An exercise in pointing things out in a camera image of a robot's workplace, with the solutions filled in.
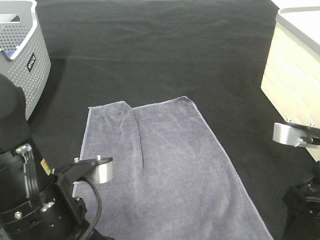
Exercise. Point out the grey-blue terry towel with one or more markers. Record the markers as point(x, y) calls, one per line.
point(172, 179)

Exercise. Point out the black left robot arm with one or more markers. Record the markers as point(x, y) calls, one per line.
point(32, 206)

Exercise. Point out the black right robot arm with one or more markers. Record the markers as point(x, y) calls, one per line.
point(303, 209)

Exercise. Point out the black table cloth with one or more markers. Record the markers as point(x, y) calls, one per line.
point(142, 52)

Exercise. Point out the white box with grey rim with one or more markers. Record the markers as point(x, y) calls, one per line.
point(291, 78)

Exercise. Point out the grey perforated laundry basket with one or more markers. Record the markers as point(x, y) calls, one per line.
point(29, 67)

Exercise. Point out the light blue cloth in basket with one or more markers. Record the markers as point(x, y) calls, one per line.
point(12, 51)

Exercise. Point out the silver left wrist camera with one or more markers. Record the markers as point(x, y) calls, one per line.
point(98, 170)

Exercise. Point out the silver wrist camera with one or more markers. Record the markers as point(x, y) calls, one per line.
point(98, 170)
point(296, 135)

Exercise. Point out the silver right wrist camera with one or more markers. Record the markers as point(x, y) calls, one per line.
point(296, 135)

